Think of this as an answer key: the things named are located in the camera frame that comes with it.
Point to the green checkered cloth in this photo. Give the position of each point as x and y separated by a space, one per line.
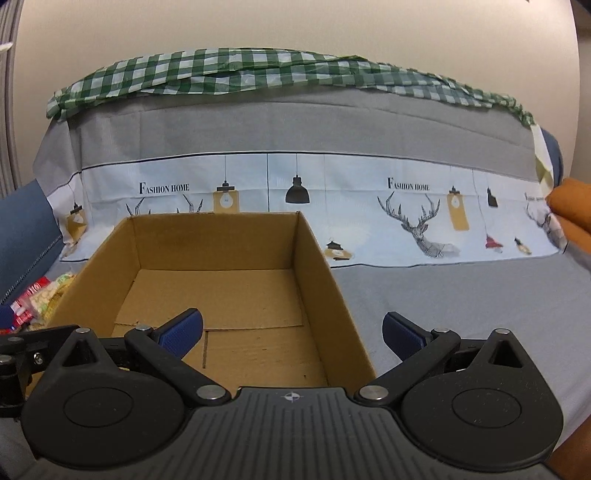
224 71

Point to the grey printed sofa cover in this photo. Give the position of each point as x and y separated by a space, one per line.
436 212

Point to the clear peanut cracker pack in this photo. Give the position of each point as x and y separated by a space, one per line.
44 302

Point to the red snack box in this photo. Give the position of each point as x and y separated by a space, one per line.
21 307

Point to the orange cushion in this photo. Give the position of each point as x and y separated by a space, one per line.
570 202

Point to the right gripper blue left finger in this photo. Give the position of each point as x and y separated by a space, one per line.
180 334

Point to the blue sofa armrest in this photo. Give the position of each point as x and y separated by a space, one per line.
31 240

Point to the brown cardboard box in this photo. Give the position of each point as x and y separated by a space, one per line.
273 314

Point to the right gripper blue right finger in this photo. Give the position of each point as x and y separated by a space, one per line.
402 336

